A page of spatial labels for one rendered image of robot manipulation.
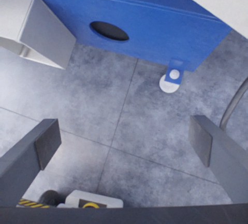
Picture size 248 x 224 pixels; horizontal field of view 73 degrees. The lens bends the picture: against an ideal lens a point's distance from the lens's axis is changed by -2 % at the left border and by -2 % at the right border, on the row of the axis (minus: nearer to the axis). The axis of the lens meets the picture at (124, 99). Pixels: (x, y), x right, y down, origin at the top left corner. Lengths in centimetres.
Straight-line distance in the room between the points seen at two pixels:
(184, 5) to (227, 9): 26
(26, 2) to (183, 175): 96
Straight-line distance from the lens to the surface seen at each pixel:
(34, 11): 63
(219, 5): 20
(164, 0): 46
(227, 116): 67
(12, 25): 63
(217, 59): 105
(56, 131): 17
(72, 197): 94
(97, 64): 102
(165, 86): 93
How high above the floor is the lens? 93
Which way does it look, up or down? 80 degrees down
